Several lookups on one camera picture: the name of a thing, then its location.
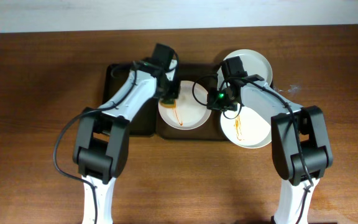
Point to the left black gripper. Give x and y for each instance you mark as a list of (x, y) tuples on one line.
[(169, 94)]

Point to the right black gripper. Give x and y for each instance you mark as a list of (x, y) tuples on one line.
[(217, 102)]

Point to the green yellow sponge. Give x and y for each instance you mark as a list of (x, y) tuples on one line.
[(168, 103)]

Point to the white plate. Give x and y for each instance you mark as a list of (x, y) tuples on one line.
[(254, 63), (187, 113), (245, 129)]

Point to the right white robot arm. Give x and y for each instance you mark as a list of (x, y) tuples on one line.
[(301, 151)]

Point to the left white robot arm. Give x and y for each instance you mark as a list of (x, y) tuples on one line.
[(102, 141)]

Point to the right dark tray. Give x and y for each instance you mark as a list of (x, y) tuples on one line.
[(211, 129)]

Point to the dark tray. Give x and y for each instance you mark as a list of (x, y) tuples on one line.
[(211, 129), (144, 122)]

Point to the left dark tray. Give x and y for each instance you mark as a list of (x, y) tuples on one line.
[(144, 122)]

